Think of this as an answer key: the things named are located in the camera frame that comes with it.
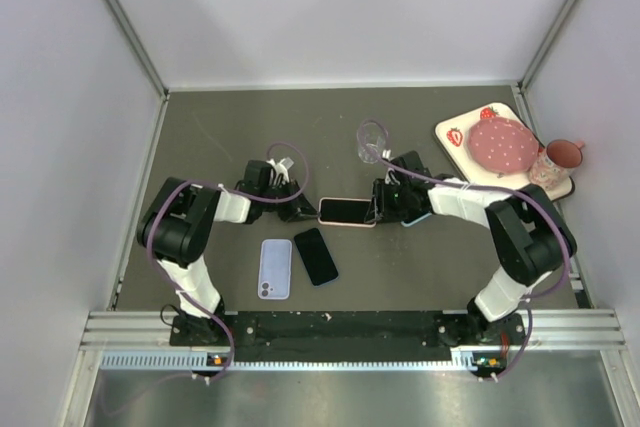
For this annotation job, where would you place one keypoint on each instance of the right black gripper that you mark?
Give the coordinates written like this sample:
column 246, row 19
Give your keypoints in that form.
column 380, row 191

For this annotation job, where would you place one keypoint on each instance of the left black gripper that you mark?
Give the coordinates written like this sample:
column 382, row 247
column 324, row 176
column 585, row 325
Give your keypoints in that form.
column 298, row 206

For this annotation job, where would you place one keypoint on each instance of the light blue phone case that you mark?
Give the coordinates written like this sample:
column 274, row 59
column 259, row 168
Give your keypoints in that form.
column 410, row 223

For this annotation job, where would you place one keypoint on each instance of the pink phone case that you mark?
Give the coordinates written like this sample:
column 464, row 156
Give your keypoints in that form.
column 345, row 225

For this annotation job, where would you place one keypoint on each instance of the lavender phone case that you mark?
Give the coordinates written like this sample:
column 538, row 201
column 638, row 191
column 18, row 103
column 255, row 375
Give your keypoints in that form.
column 274, row 278

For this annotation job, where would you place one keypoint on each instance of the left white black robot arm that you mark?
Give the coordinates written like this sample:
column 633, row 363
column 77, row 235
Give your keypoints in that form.
column 175, row 229

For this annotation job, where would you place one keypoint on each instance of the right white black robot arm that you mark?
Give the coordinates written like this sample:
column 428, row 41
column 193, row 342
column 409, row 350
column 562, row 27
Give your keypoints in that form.
column 530, row 238

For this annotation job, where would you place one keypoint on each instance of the black phone blue edge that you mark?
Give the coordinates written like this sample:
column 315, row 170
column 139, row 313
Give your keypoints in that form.
column 316, row 257

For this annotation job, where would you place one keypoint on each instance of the clear plastic cup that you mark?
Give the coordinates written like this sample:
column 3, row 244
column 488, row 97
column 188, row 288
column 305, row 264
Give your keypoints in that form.
column 371, row 142

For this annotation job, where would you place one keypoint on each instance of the strawberry pattern tray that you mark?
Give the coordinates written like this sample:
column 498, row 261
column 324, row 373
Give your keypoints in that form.
column 453, row 135

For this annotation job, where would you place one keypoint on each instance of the pink polka dot plate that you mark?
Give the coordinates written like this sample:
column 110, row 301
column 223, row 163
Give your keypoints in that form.
column 502, row 146

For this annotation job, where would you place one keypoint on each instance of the pink floral mug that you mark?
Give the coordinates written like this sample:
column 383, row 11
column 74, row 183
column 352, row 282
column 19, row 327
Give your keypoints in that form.
column 556, row 162

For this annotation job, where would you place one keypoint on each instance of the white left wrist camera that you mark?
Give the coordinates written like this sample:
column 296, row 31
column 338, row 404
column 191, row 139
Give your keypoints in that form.
column 280, row 171

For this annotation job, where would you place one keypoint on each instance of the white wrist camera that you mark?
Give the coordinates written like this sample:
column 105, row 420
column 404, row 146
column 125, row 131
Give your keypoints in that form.
column 280, row 171
column 387, row 154

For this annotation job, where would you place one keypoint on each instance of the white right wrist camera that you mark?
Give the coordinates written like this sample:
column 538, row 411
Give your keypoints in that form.
column 387, row 154

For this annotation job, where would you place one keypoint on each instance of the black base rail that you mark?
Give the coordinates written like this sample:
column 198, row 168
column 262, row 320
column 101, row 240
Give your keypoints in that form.
column 365, row 336

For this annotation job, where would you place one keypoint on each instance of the grey slotted cable duct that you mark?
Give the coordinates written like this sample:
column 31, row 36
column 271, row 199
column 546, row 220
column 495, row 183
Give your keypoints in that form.
column 206, row 361

